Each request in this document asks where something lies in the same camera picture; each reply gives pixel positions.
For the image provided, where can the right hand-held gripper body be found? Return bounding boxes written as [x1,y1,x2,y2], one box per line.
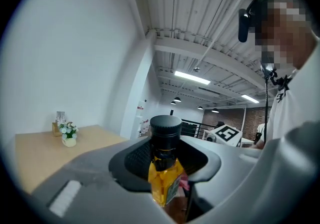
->
[205,124,243,148]

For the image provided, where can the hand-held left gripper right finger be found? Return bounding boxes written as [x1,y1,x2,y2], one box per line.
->
[179,121,320,224]

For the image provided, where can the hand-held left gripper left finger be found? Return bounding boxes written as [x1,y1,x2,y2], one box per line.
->
[31,135,176,224]

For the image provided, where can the pink cloth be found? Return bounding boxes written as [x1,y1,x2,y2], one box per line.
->
[179,172,191,192]

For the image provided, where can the yellow bottle with black cap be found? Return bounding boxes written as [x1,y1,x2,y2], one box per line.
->
[147,115,185,208]

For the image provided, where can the black metal railing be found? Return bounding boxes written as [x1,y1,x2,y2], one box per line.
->
[180,118,218,139]

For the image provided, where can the long fluorescent ceiling light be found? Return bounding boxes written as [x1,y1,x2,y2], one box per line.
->
[241,94,260,104]
[174,70,212,85]

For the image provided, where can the white flowers in cream pot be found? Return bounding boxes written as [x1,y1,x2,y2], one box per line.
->
[58,121,79,148]

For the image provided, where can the person's white shirt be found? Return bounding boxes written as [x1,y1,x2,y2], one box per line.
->
[254,43,320,149]

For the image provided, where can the wooden holder with papers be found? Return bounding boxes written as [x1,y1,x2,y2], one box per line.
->
[51,111,67,138]

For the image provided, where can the white shelf with red items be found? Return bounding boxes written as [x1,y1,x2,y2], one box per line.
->
[136,99,152,137]

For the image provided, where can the black cable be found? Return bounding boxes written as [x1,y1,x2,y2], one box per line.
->
[259,55,292,145]

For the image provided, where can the black head-worn camera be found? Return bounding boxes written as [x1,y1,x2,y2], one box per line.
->
[237,0,272,43]

